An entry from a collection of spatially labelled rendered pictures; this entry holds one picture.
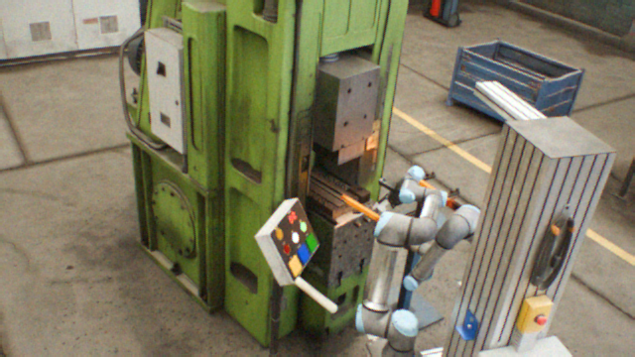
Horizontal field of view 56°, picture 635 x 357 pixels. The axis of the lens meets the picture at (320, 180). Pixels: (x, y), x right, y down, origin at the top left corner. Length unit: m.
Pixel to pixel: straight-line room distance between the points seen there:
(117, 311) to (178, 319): 0.40
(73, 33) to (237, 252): 4.91
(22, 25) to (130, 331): 4.76
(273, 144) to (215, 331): 1.46
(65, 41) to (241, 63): 5.12
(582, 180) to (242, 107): 1.83
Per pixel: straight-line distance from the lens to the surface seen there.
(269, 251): 2.77
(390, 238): 2.51
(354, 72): 2.98
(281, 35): 2.76
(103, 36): 8.15
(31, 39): 7.96
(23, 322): 4.23
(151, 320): 4.06
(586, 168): 1.99
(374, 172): 3.70
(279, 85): 2.84
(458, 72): 7.18
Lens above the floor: 2.83
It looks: 31 degrees down
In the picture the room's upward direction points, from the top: 5 degrees clockwise
